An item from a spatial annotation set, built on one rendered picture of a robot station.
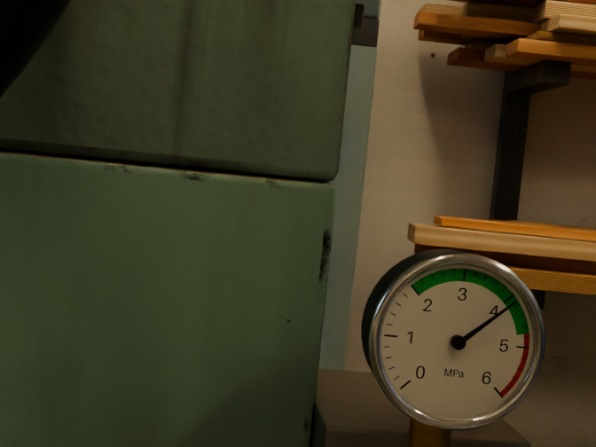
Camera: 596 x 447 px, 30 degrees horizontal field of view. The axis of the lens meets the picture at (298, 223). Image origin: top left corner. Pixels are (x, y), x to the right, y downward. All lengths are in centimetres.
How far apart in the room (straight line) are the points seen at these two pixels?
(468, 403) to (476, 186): 252
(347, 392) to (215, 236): 10
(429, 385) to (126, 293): 13
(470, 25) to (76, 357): 214
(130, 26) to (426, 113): 247
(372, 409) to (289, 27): 16
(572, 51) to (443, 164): 59
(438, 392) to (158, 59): 17
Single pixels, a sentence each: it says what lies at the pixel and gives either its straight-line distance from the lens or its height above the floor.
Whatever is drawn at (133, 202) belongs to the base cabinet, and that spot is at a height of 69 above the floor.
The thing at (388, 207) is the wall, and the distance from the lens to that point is 288.
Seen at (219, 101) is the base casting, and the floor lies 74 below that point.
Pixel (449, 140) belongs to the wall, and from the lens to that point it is 290.
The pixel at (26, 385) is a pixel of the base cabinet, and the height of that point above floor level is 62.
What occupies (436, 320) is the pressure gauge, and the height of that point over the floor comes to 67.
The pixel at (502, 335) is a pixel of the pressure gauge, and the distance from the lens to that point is 40.
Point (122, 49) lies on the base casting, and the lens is 45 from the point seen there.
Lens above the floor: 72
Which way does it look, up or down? 3 degrees down
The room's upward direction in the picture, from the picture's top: 6 degrees clockwise
